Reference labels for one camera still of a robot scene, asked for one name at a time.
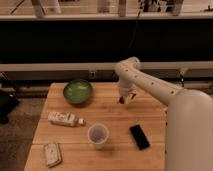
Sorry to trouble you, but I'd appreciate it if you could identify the white plastic bottle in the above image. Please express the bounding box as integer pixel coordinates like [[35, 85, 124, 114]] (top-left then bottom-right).
[[48, 111, 86, 127]]

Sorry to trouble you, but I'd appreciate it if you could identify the small white packet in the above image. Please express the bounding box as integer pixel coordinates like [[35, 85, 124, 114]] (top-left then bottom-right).
[[44, 143, 62, 168]]

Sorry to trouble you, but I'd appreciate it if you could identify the black smartphone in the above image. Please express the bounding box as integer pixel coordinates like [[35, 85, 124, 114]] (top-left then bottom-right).
[[130, 125, 150, 150]]

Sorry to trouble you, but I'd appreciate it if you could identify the translucent ceramic cup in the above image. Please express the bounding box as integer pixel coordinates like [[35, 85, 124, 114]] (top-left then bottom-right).
[[87, 123, 109, 150]]

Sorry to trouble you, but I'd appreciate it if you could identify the dark object at left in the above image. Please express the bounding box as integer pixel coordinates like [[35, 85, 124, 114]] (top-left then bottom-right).
[[0, 72, 19, 124]]

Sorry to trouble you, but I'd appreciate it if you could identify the red chili pepper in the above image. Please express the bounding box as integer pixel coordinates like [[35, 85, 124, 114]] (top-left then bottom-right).
[[119, 93, 136, 104]]

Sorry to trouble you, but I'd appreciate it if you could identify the black hanging cable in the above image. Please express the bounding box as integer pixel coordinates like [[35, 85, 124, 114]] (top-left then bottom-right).
[[123, 0, 145, 61]]

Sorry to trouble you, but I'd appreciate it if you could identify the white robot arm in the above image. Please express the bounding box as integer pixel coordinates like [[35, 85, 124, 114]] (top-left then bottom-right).
[[115, 57, 213, 171]]

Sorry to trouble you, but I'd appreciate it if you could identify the green ceramic bowl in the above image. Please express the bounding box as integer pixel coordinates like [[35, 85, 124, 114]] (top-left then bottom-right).
[[63, 79, 93, 105]]

